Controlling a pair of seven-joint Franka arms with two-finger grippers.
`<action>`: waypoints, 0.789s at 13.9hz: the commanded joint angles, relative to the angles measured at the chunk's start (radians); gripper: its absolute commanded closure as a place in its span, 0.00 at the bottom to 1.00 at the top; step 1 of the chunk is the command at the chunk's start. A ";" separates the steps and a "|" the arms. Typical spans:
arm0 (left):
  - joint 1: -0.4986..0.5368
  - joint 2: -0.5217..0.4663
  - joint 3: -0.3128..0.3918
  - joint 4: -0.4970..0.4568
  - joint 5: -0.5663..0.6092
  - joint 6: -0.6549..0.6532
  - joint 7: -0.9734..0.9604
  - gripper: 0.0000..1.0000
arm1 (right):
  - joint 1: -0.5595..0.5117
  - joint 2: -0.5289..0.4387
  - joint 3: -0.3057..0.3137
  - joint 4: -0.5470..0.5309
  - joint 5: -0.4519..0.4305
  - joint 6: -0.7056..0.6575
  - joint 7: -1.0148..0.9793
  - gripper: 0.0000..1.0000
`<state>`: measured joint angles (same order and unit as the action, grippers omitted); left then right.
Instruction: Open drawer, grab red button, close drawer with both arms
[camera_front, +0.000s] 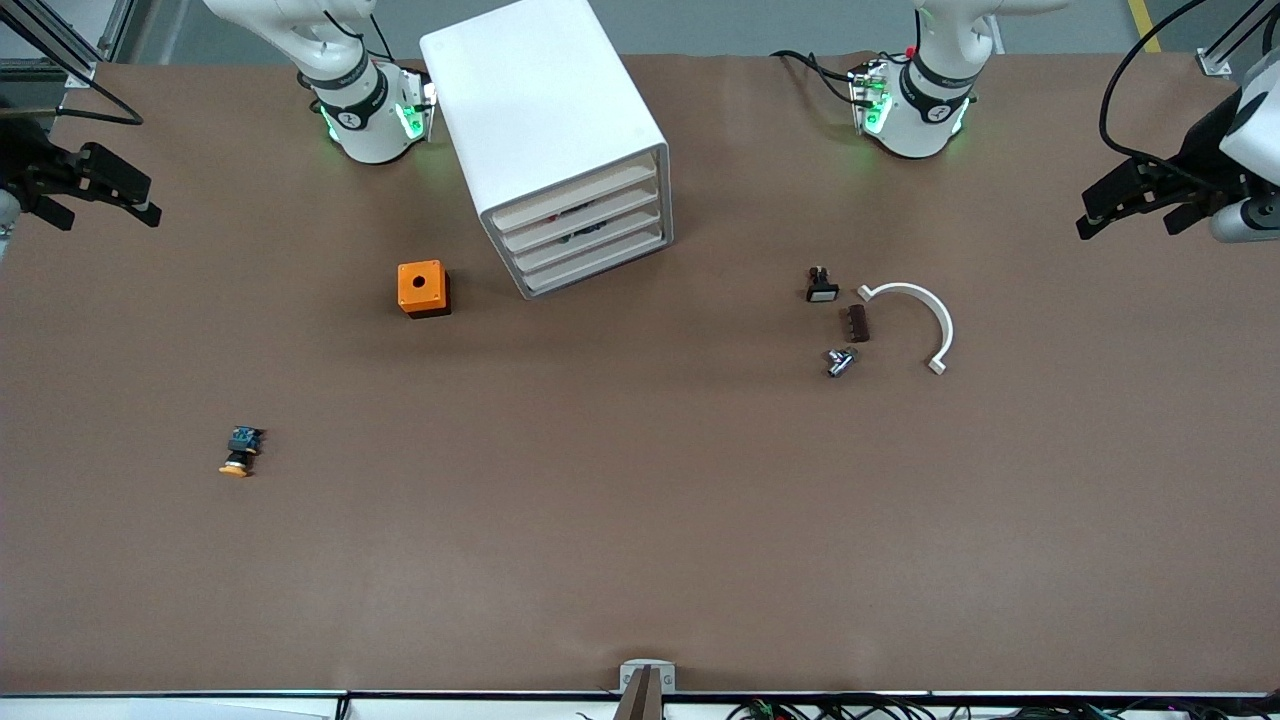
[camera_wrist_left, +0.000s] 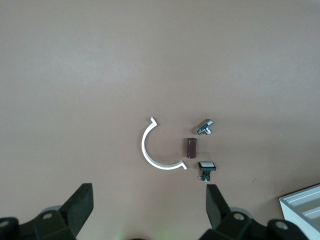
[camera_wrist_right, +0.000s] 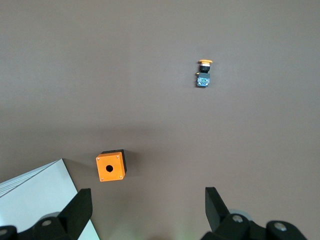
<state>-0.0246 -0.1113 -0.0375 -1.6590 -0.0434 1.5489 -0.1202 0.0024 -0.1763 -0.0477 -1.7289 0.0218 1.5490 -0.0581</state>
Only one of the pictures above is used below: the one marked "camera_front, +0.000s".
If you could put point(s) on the arm base connector panel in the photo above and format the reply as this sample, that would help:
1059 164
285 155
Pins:
870 100
415 105

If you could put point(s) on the black push button unit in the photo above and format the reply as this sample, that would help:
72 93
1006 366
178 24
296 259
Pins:
583 234

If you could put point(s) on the aluminium frame profile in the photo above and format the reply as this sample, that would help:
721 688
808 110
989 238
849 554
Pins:
1213 62
78 72

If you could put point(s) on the black white square push button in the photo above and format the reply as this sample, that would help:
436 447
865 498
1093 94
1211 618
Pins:
822 291

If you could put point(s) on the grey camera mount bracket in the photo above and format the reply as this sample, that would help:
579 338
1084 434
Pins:
647 690

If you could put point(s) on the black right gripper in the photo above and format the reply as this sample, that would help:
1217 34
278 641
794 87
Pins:
26 163

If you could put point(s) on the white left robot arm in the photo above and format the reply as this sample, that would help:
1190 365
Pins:
920 110

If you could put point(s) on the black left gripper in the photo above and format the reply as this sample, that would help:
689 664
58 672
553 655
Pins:
1203 150

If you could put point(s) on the silver key switch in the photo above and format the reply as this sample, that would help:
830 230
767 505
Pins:
838 363

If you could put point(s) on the white table edge rail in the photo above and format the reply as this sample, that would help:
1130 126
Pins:
200 708

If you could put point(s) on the white curved plastic arc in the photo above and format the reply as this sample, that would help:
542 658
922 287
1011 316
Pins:
945 322

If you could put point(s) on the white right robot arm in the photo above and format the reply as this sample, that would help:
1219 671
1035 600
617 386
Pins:
370 110

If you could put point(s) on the yellow mushroom push button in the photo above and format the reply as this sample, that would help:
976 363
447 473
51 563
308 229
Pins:
240 445

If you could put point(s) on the brown terminal block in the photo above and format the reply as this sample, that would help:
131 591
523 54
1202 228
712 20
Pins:
859 324

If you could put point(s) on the white drawer cabinet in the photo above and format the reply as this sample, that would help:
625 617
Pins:
530 90

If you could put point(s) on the brown table mat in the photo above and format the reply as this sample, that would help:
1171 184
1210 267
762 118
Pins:
640 500

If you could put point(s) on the orange box with hole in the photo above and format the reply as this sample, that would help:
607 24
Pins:
420 283

